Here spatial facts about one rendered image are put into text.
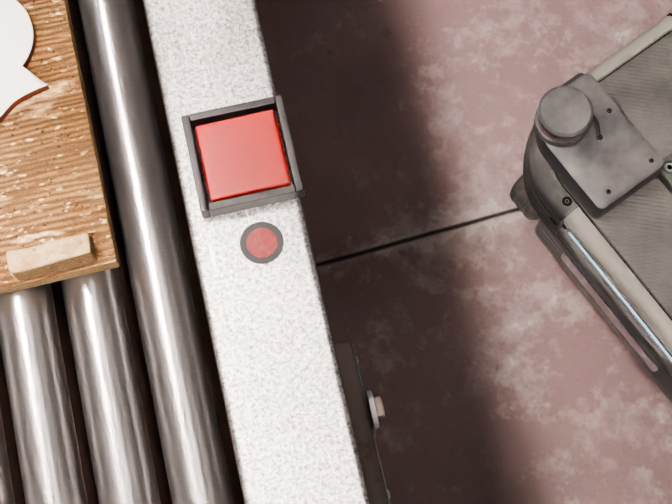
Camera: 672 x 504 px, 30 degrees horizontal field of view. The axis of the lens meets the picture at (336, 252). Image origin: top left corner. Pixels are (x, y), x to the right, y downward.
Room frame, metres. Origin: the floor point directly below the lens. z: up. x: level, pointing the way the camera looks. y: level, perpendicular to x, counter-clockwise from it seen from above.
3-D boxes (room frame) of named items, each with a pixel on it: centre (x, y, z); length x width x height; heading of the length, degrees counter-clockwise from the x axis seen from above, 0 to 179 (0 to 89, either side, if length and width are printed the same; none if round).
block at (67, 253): (0.23, 0.20, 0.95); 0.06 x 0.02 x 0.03; 101
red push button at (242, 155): (0.31, 0.06, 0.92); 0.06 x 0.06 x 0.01; 10
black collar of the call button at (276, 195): (0.31, 0.06, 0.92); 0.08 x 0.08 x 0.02; 10
